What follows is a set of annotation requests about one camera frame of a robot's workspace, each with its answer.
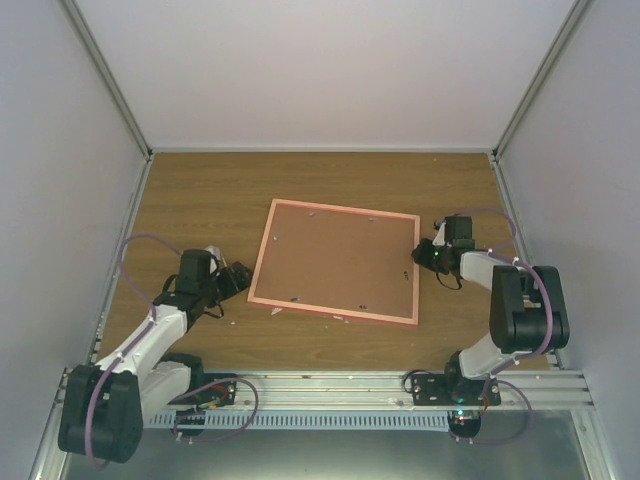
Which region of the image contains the pink photo frame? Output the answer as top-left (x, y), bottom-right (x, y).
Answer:
top-left (247, 199), bottom-right (420, 326)

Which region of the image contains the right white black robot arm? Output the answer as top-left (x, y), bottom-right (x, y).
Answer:
top-left (412, 213), bottom-right (570, 405)

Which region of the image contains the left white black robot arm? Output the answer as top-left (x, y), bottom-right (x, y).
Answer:
top-left (57, 248), bottom-right (252, 463)

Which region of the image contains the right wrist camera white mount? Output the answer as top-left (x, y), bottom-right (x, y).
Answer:
top-left (432, 219), bottom-right (447, 247)

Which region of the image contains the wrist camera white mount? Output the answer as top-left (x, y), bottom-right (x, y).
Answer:
top-left (432, 219), bottom-right (447, 247)
top-left (205, 245), bottom-right (227, 273)

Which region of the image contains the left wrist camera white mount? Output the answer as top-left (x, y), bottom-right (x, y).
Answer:
top-left (205, 245), bottom-right (227, 273)

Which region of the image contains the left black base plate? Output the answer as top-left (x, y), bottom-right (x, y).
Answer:
top-left (198, 373), bottom-right (237, 408)

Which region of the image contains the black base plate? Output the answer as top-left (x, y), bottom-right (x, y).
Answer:
top-left (198, 373), bottom-right (237, 408)
top-left (401, 370), bottom-right (502, 407)

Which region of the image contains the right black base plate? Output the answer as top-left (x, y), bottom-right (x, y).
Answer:
top-left (401, 370), bottom-right (502, 407)

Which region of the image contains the aluminium front rail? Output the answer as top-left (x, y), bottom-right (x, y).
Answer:
top-left (63, 364), bottom-right (593, 422)

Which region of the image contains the grey slotted cable duct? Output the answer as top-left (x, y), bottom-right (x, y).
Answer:
top-left (147, 410), bottom-right (449, 432)

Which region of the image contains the left aluminium corner post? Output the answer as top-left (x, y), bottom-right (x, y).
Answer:
top-left (58, 0), bottom-right (153, 162)

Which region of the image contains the aluminium corner post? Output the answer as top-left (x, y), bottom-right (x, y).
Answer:
top-left (58, 0), bottom-right (153, 162)
top-left (491, 0), bottom-right (593, 163)

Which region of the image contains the right aluminium corner post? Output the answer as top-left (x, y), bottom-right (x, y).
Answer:
top-left (491, 0), bottom-right (593, 163)

